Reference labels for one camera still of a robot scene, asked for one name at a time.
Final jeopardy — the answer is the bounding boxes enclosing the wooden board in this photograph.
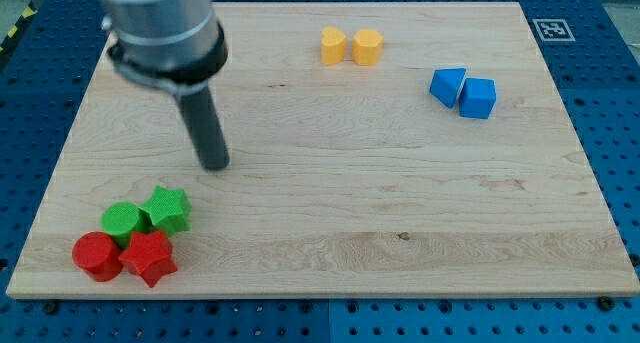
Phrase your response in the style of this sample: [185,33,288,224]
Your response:
[7,2,639,300]

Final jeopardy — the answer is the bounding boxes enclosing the blue triangle block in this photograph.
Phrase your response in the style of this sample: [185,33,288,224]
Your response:
[429,68,466,109]

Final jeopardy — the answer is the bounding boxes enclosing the green star block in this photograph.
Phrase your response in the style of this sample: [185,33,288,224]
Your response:
[139,186,192,237]

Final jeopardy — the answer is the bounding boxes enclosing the green cylinder block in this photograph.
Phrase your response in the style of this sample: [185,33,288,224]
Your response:
[101,202,150,249]

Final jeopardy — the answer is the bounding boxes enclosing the red star block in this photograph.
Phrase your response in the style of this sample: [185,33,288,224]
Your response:
[118,230,178,288]

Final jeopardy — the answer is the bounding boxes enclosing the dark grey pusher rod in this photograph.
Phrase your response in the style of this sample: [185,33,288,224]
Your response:
[175,81,230,171]

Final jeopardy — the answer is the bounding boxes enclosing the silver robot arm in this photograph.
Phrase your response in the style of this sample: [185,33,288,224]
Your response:
[100,0,230,171]

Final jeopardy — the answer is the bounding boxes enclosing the white fiducial marker tag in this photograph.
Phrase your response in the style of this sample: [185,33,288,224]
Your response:
[533,18,575,42]

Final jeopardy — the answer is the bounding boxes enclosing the red cylinder block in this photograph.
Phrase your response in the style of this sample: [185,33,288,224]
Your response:
[72,231,123,282]

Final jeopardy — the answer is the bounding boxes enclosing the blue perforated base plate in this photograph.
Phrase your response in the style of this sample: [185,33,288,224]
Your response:
[1,0,639,342]

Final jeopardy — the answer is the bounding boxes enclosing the yellow pentagon block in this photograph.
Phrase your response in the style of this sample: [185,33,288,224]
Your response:
[352,29,384,66]

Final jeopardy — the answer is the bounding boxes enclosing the yellow heart block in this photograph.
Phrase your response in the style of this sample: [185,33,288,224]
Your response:
[321,27,346,66]

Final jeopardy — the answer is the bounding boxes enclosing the blue cube block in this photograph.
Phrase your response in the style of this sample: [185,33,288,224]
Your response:
[459,78,497,119]

